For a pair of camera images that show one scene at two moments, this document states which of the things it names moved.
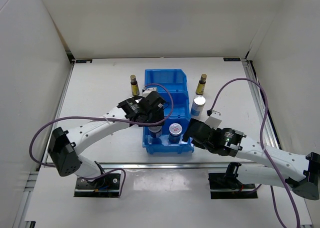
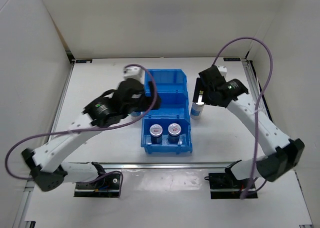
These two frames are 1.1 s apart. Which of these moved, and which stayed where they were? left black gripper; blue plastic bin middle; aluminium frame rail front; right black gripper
Moved: left black gripper; right black gripper
Stayed: aluminium frame rail front; blue plastic bin middle
